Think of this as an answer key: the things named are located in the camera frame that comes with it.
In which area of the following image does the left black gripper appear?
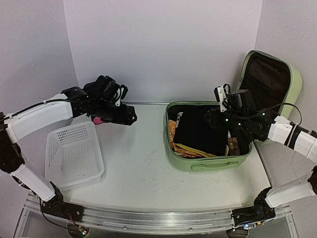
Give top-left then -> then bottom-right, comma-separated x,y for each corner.
93,100 -> 137,126

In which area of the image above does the black item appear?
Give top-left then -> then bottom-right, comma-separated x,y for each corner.
173,106 -> 228,157

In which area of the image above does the white perforated plastic basket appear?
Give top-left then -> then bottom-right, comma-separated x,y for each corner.
45,121 -> 105,191

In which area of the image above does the green hard-shell suitcase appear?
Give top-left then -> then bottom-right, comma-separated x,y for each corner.
165,51 -> 302,172

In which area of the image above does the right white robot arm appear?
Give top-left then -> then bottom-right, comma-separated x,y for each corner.
206,108 -> 317,220

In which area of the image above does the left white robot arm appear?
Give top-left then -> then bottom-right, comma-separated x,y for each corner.
0,85 -> 137,217

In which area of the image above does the black pink drawer organizer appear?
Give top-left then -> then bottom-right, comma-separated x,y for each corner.
92,117 -> 103,125

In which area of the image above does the orange snack bag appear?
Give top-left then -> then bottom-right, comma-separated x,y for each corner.
168,112 -> 215,159

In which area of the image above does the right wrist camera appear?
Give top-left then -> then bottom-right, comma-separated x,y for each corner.
214,84 -> 257,117

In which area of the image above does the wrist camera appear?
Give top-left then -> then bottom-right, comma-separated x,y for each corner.
214,84 -> 257,117
83,75 -> 128,107

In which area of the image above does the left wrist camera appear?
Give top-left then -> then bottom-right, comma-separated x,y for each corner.
83,75 -> 128,107

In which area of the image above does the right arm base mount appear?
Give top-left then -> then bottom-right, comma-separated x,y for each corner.
231,198 -> 276,227

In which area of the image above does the aluminium front rail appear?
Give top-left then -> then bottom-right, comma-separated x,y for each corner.
22,205 -> 293,233

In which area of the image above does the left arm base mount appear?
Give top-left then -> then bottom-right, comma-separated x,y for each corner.
40,202 -> 84,222

